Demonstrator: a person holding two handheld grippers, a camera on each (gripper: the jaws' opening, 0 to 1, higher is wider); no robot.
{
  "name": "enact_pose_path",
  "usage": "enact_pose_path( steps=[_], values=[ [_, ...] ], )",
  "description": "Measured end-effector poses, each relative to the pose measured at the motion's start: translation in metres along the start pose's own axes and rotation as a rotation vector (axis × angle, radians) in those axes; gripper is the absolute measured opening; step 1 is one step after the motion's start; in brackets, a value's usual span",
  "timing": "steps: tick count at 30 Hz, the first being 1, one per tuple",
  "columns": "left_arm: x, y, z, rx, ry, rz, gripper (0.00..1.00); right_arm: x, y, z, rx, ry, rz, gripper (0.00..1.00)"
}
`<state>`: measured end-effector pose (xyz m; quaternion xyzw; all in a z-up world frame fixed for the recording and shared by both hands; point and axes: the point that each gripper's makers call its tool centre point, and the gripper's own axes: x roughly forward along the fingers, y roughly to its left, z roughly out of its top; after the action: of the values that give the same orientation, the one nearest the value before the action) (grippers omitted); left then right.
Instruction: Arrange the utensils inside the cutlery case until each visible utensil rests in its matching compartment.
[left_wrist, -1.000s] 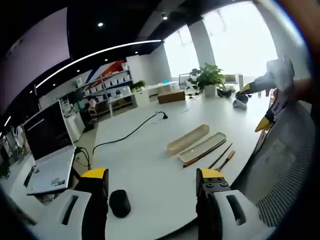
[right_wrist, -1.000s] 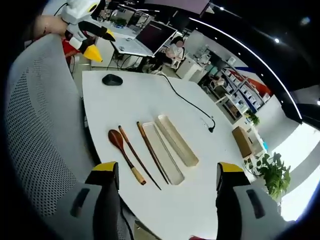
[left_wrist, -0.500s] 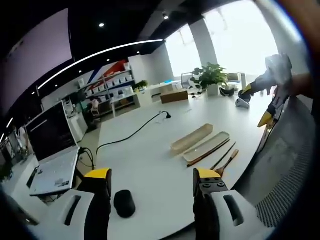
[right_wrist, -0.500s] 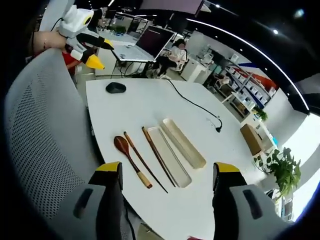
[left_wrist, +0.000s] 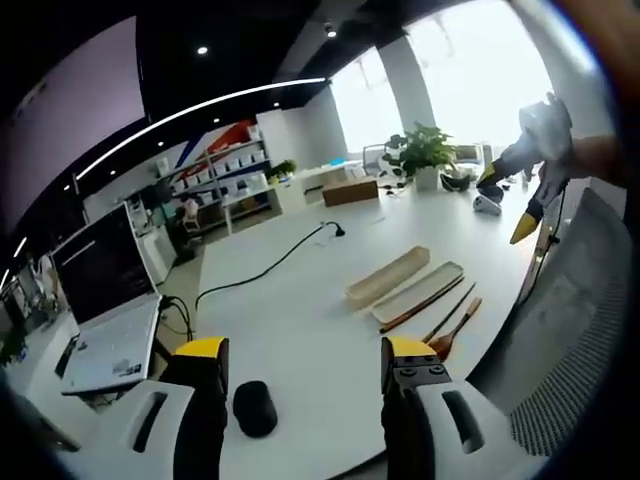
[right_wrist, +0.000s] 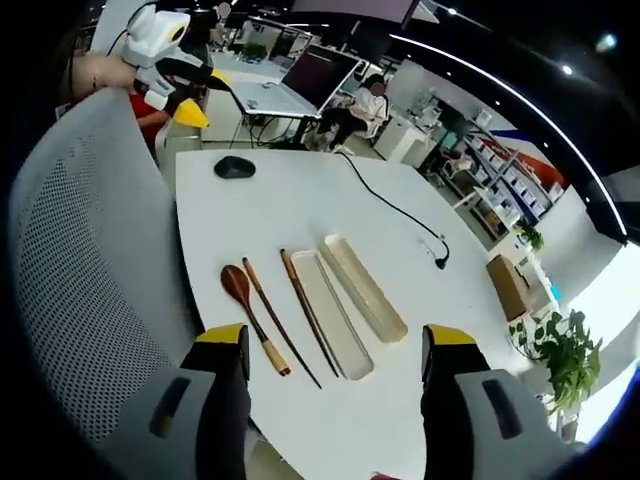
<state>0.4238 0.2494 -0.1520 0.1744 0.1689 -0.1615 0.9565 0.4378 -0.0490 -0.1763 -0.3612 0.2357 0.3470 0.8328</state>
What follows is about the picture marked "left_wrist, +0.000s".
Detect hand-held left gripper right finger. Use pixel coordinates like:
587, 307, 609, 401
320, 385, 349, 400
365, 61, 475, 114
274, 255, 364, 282
380, 335, 519, 480

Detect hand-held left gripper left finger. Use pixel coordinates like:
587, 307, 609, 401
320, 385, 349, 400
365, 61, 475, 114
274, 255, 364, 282
97, 337, 231, 480

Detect wooden spoon utensil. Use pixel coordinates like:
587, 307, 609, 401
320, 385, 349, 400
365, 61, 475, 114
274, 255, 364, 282
428, 297, 484, 362

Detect dark wooden chopstick utensil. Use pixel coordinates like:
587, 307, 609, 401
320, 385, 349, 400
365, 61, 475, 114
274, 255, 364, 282
378, 275, 466, 335
422, 281, 478, 344

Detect beige cutlery case lid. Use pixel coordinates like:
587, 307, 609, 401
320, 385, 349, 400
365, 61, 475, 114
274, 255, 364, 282
371, 259, 466, 327

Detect beige cutlery case tray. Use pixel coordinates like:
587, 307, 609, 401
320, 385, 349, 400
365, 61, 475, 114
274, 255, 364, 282
345, 244, 432, 314

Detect white game controller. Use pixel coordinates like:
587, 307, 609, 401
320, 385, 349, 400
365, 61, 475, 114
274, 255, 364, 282
472, 194, 503, 218

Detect black headset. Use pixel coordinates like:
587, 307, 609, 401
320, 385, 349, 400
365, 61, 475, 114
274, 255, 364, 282
438, 169, 472, 194

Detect green plant in white pot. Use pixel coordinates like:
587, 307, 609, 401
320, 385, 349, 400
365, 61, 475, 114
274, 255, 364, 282
382, 122, 457, 192

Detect black oval mouse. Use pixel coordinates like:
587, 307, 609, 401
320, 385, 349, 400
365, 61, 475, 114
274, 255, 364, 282
231, 380, 279, 438

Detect grey mesh office chair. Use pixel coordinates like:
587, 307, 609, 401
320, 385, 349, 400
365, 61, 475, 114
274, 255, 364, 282
469, 187, 635, 459

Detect white open laptop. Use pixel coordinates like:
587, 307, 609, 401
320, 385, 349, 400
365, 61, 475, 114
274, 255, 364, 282
49, 201, 167, 397

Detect brown cardboard box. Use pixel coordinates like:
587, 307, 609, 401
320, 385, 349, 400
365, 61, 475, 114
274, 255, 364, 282
321, 178, 380, 208

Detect white cabinet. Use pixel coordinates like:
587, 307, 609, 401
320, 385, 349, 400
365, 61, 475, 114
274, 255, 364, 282
125, 198, 177, 287

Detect small green plant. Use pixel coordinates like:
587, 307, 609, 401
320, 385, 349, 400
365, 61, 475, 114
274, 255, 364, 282
266, 158, 298, 187

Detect white shelf with boxes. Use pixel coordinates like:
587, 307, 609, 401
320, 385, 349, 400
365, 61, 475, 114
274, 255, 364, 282
152, 124, 275, 234

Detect black laptop cables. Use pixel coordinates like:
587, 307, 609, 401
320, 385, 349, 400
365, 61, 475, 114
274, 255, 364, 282
158, 294, 195, 347

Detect long black cable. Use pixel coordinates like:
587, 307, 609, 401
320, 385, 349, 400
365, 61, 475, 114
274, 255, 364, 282
194, 222, 347, 314

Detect large wall screen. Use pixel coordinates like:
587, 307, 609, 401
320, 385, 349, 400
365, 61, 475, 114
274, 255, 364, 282
0, 14, 151, 229

